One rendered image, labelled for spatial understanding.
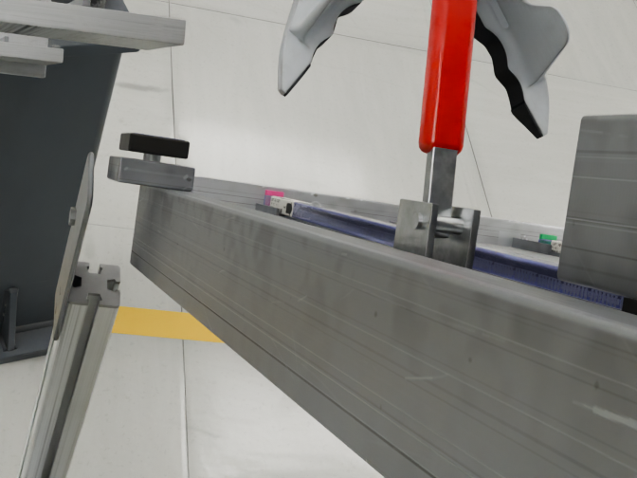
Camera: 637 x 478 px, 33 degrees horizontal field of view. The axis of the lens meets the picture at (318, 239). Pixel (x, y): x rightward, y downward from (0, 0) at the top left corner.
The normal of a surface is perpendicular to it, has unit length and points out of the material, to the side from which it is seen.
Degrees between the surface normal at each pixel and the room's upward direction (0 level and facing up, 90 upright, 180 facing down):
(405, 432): 90
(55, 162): 90
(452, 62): 38
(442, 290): 90
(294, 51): 30
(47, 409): 90
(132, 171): 45
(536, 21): 102
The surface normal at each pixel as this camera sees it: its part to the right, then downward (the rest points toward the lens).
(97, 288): 0.31, -0.63
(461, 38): 0.32, -0.03
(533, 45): -0.80, 0.42
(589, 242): -0.94, -0.12
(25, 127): 0.43, 0.76
